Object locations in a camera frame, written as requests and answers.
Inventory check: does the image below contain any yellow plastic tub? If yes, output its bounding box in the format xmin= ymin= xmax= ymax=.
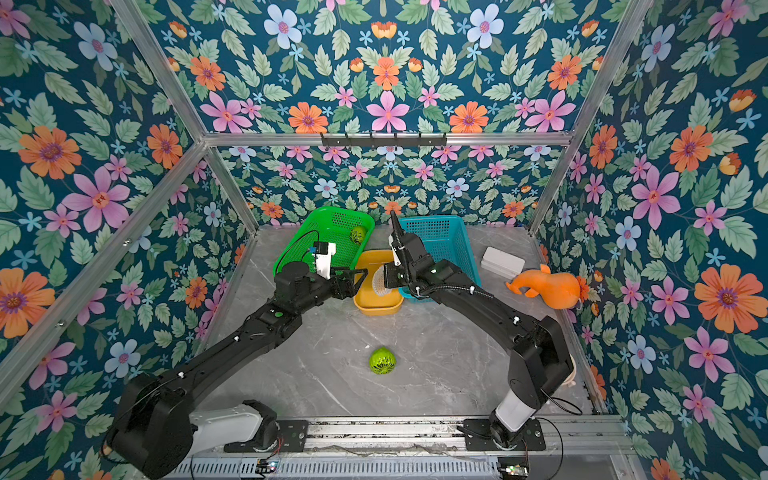
xmin=353 ymin=250 xmax=404 ymax=317

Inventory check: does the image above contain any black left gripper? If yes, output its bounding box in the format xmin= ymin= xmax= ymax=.
xmin=289 ymin=265 xmax=366 ymax=318

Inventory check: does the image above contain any black wall hook rack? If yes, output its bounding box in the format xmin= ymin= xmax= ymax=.
xmin=320 ymin=133 xmax=448 ymax=148

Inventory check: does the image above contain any orange toy duck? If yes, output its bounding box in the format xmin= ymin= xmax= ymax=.
xmin=506 ymin=264 xmax=588 ymax=310

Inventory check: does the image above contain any light green custard apple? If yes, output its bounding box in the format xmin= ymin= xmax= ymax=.
xmin=368 ymin=347 xmax=397 ymax=375

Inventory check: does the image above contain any green plastic basket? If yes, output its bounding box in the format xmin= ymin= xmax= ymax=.
xmin=273 ymin=207 xmax=375 ymax=276

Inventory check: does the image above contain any teal plastic basket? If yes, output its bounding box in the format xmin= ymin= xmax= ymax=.
xmin=398 ymin=215 xmax=482 ymax=288

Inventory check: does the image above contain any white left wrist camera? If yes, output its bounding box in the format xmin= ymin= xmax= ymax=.
xmin=311 ymin=241 xmax=336 ymax=280

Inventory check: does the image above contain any dark speckled custard apple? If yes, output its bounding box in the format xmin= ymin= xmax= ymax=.
xmin=349 ymin=225 xmax=368 ymax=245

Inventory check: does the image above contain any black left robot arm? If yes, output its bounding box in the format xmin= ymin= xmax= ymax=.
xmin=102 ymin=262 xmax=368 ymax=479

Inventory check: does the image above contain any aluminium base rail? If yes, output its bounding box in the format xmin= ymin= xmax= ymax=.
xmin=167 ymin=414 xmax=648 ymax=479

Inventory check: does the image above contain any white foam net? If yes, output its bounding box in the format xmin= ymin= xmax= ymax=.
xmin=371 ymin=266 xmax=391 ymax=297

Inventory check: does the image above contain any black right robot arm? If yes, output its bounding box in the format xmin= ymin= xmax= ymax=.
xmin=384 ymin=214 xmax=574 ymax=449

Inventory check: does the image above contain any white rectangular box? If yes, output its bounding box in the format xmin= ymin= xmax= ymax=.
xmin=481 ymin=247 xmax=525 ymax=280

